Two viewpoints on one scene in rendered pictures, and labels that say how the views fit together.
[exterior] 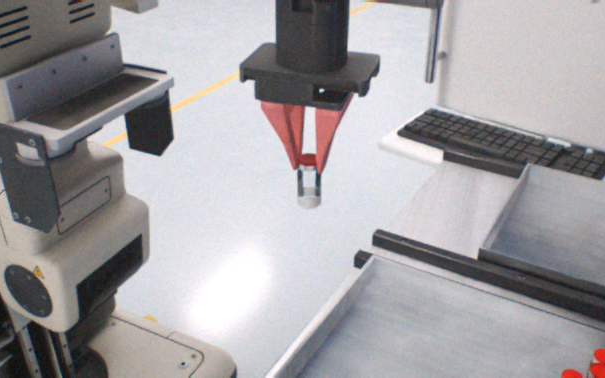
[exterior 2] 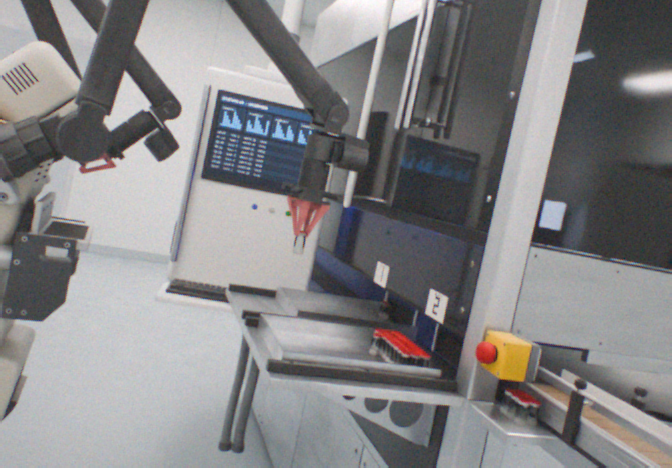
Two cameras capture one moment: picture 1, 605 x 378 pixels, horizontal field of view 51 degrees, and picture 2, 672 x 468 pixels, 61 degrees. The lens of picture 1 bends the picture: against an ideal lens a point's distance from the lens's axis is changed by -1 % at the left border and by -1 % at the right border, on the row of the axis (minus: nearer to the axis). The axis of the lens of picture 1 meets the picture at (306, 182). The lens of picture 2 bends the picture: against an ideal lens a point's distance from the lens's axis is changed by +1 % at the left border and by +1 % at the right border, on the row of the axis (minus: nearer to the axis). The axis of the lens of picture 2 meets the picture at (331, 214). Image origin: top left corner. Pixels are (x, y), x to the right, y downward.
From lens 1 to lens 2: 0.89 m
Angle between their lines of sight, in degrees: 53
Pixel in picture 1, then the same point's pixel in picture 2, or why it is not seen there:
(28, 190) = (38, 285)
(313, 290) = not seen: outside the picture
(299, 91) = (318, 196)
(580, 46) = (264, 238)
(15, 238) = not seen: outside the picture
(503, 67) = (219, 251)
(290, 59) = (314, 184)
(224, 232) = not seen: outside the picture
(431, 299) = (292, 332)
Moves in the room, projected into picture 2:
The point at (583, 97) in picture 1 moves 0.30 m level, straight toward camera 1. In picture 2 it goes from (266, 267) to (292, 287)
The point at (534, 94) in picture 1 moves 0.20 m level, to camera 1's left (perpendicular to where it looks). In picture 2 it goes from (238, 267) to (189, 265)
